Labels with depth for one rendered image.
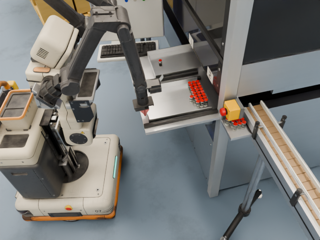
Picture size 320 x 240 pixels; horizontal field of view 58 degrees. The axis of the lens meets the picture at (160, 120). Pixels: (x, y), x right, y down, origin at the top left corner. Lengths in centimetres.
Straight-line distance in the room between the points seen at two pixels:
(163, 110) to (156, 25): 85
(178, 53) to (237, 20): 84
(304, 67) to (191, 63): 68
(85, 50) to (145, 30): 118
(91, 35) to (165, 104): 69
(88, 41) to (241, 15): 58
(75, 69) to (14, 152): 70
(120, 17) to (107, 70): 236
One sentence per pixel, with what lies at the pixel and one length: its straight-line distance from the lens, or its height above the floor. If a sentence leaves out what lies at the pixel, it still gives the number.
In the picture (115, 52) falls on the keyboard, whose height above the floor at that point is 83.
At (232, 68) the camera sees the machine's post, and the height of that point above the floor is 120.
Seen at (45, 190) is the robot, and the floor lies 42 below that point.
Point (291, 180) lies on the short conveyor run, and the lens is 134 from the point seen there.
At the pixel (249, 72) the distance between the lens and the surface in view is 140.
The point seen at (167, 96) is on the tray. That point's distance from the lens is 165.
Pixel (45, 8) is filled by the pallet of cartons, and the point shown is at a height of 36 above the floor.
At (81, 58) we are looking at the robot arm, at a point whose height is 138.
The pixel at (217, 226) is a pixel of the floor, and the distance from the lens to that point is 219.
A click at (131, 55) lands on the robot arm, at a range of 117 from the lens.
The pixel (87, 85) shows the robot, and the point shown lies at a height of 104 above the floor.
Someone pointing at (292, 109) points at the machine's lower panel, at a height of 83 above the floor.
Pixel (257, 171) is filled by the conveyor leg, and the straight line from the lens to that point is 168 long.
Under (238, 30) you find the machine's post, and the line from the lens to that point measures 123.
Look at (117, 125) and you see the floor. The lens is 274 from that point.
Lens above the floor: 202
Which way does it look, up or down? 48 degrees down
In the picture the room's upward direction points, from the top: 5 degrees counter-clockwise
